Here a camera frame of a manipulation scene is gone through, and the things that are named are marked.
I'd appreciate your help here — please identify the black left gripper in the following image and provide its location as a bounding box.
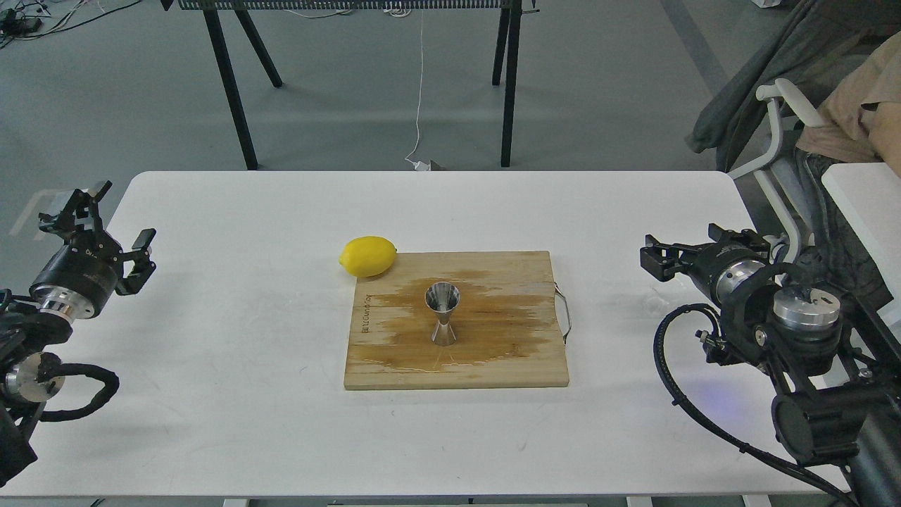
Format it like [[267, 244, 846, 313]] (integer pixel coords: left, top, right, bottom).
[[29, 180, 157, 321]]

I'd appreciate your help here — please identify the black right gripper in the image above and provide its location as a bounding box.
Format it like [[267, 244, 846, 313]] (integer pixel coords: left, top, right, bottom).
[[639, 223, 770, 307]]

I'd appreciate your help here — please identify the steel jigger measuring cup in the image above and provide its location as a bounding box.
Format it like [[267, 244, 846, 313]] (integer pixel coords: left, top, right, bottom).
[[424, 280, 460, 346]]

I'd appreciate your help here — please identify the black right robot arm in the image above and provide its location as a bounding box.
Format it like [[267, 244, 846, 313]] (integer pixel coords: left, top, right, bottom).
[[640, 224, 900, 506]]

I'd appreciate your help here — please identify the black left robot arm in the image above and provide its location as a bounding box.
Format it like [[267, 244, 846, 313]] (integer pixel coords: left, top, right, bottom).
[[1, 182, 156, 482]]

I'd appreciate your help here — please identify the white office chair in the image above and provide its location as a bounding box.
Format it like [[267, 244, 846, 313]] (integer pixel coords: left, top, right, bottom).
[[725, 78, 901, 311]]

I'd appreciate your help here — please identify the wooden cutting board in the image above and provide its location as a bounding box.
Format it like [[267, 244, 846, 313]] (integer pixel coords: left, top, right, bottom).
[[344, 251, 569, 389]]

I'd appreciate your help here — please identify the grey jacket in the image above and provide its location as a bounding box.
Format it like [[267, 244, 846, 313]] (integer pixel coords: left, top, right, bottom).
[[686, 1, 900, 171]]

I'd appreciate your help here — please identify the yellow lemon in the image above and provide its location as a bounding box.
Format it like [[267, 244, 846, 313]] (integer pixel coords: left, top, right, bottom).
[[339, 235, 397, 278]]

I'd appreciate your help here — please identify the black cable bundle on floor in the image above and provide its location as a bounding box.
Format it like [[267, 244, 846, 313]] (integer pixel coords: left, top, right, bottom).
[[0, 0, 145, 51]]

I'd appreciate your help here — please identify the white cable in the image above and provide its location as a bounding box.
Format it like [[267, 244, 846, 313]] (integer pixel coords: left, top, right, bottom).
[[404, 8, 433, 172]]

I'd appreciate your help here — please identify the black metal frame table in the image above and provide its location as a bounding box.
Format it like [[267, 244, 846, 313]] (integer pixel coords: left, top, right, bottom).
[[160, 1, 538, 170]]

